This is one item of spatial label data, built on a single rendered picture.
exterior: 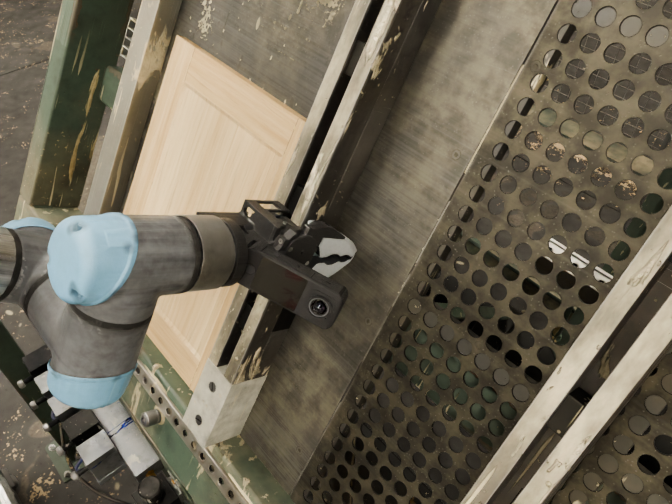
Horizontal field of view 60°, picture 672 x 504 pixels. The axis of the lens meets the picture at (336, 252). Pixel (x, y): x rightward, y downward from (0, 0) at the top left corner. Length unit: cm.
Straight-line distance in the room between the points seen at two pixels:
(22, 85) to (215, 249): 333
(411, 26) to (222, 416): 58
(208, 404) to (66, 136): 70
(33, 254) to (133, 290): 15
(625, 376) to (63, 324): 49
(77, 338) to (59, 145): 84
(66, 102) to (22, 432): 120
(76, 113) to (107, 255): 87
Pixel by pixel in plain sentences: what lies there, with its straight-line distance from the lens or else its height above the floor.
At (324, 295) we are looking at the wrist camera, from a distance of 59.
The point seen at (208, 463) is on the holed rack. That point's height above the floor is 89.
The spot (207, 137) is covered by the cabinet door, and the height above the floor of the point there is 121.
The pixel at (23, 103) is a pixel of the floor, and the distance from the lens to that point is 367.
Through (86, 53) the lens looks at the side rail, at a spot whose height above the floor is 118.
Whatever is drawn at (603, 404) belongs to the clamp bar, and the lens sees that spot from 57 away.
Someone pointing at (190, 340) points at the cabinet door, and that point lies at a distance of 101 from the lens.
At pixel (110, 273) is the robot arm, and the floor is 140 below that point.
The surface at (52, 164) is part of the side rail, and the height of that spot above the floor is 98.
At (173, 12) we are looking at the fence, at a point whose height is 132.
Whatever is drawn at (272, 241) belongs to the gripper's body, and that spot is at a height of 130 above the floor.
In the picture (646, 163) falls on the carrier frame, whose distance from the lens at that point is 177.
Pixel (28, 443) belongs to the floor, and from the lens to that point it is 216.
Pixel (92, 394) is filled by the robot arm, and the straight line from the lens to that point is 60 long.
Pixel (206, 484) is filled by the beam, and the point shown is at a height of 85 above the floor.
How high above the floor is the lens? 175
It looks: 47 degrees down
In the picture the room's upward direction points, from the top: straight up
